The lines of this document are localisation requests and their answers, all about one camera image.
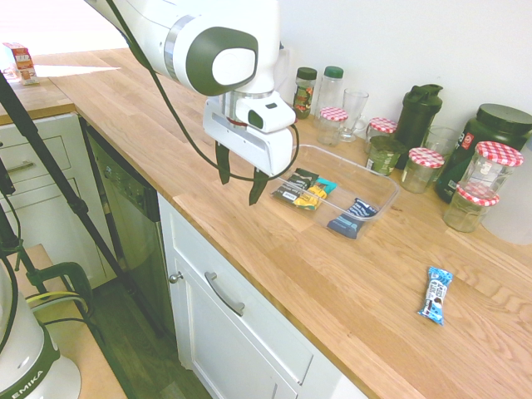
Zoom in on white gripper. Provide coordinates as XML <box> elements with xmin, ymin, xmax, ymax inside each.
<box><xmin>202</xmin><ymin>96</ymin><xmax>296</xmax><ymax>207</ymax></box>

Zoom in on light blue protein bar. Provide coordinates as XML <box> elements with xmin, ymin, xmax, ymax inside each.
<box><xmin>416</xmin><ymin>266</ymin><xmax>455</xmax><ymax>327</ymax></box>

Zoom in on black snack bar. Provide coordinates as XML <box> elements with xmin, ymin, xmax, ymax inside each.
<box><xmin>273</xmin><ymin>185</ymin><xmax>301</xmax><ymax>204</ymax></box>

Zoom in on striped dark snack bar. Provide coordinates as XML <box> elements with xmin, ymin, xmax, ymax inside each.
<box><xmin>288</xmin><ymin>167</ymin><xmax>319</xmax><ymax>192</ymax></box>

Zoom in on yellow snack bar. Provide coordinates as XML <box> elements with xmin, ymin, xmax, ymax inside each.
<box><xmin>293</xmin><ymin>185</ymin><xmax>328</xmax><ymax>211</ymax></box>

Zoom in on navy snack bar pale print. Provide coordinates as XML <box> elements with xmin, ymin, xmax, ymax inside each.
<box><xmin>327</xmin><ymin>213</ymin><xmax>369</xmax><ymax>240</ymax></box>

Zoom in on navy snack bar white text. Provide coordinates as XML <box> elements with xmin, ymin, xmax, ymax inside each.
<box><xmin>344</xmin><ymin>198</ymin><xmax>377</xmax><ymax>219</ymax></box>

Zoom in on clear plastic container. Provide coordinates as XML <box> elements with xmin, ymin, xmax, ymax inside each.
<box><xmin>269</xmin><ymin>144</ymin><xmax>401</xmax><ymax>242</ymax></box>

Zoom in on large dark protein powder tub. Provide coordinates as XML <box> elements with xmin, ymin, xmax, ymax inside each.
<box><xmin>434</xmin><ymin>103</ymin><xmax>532</xmax><ymax>204</ymax></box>

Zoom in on spice jar with dark lid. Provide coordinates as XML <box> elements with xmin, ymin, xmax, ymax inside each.
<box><xmin>293</xmin><ymin>66</ymin><xmax>318</xmax><ymax>121</ymax></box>

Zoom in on glass jar red checked lid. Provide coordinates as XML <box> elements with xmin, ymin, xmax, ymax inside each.
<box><xmin>364</xmin><ymin>117</ymin><xmax>399</xmax><ymax>155</ymax></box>
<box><xmin>318</xmin><ymin>106</ymin><xmax>348</xmax><ymax>147</ymax></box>
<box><xmin>442</xmin><ymin>185</ymin><xmax>500</xmax><ymax>233</ymax></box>
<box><xmin>400</xmin><ymin>147</ymin><xmax>446</xmax><ymax>195</ymax></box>

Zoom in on stainless steel dishwasher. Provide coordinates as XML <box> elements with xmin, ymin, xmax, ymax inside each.
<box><xmin>81</xmin><ymin>120</ymin><xmax>175</xmax><ymax>333</ymax></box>

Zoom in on clear bottle with green lid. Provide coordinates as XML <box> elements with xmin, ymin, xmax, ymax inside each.
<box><xmin>316</xmin><ymin>65</ymin><xmax>345</xmax><ymax>121</ymax></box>

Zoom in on tall clear drinking glass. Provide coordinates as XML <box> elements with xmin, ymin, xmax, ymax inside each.
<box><xmin>338</xmin><ymin>89</ymin><xmax>370</xmax><ymax>144</ymax></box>

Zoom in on white drawer cabinet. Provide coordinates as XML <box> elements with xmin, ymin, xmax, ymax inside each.
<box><xmin>157</xmin><ymin>195</ymin><xmax>362</xmax><ymax>399</ymax></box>

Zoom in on dark green shaker bottle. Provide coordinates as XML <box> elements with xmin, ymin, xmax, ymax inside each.
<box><xmin>393</xmin><ymin>84</ymin><xmax>444</xmax><ymax>170</ymax></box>

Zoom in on dark green clamp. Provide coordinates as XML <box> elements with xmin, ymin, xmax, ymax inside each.
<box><xmin>23</xmin><ymin>260</ymin><xmax>95</xmax><ymax>318</ymax></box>

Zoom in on white cabinet with drawers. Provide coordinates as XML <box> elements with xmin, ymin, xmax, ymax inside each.
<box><xmin>0</xmin><ymin>111</ymin><xmax>118</xmax><ymax>292</ymax></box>

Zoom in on short clear glass tumbler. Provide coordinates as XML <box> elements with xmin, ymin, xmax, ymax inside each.
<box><xmin>422</xmin><ymin>126</ymin><xmax>461</xmax><ymax>167</ymax></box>

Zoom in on orange and white carton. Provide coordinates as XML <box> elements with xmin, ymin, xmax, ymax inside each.
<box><xmin>2</xmin><ymin>41</ymin><xmax>41</xmax><ymax>86</ymax></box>

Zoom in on large jar red checked lid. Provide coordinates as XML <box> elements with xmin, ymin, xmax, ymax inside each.
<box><xmin>458</xmin><ymin>140</ymin><xmax>525</xmax><ymax>200</ymax></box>

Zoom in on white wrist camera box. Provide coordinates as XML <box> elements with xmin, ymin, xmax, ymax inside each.
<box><xmin>248</xmin><ymin>101</ymin><xmax>298</xmax><ymax>134</ymax></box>

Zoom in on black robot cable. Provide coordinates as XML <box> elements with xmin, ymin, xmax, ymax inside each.
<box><xmin>106</xmin><ymin>0</ymin><xmax>300</xmax><ymax>182</ymax></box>

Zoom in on metal drawer handle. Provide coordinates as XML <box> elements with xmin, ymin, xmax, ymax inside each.
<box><xmin>204</xmin><ymin>271</ymin><xmax>246</xmax><ymax>318</ymax></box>

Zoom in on black camera tripod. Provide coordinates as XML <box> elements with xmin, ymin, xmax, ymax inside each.
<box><xmin>0</xmin><ymin>70</ymin><xmax>165</xmax><ymax>338</ymax></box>

